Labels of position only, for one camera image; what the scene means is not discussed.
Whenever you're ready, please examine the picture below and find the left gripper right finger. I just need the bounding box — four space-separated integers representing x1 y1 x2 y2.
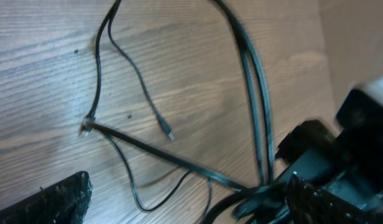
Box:
286 175 383 224

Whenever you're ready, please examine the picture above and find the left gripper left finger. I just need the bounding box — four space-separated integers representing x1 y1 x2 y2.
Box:
0 171 93 224

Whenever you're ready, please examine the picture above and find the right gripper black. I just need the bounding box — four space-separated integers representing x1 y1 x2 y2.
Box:
275 89 383 210

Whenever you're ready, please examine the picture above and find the thin black USB cable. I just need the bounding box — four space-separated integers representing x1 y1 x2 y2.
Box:
107 15 213 214

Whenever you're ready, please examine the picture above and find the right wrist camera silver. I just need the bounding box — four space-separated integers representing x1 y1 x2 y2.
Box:
356 76 383 107

